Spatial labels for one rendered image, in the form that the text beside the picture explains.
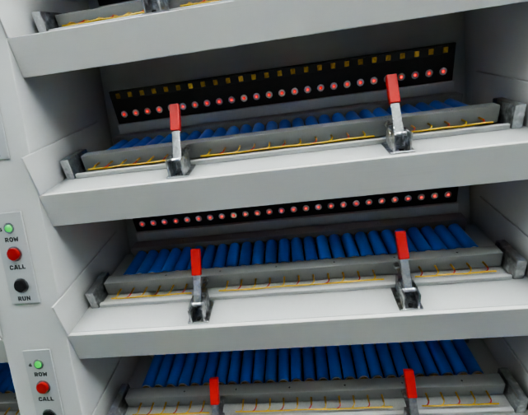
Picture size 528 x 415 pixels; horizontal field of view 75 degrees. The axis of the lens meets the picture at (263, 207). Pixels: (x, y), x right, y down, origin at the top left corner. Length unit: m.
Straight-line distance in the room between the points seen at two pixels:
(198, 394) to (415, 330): 0.33
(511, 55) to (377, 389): 0.48
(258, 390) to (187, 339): 0.16
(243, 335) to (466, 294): 0.28
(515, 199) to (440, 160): 0.16
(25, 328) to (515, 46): 0.73
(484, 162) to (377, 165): 0.12
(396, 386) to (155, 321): 0.35
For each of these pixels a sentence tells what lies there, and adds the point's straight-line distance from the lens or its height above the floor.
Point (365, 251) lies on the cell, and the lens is 0.53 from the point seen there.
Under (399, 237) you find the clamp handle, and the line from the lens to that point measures 0.46.
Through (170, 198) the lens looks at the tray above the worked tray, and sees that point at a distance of 0.44.
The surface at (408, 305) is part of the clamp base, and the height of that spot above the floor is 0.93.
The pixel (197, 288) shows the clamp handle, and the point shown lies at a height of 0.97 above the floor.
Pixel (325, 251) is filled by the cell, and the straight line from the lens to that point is 0.53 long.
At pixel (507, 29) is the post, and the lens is 0.58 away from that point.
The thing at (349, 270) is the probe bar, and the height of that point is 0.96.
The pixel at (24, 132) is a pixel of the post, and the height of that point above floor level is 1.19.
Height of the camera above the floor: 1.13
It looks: 8 degrees down
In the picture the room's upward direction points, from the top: 6 degrees counter-clockwise
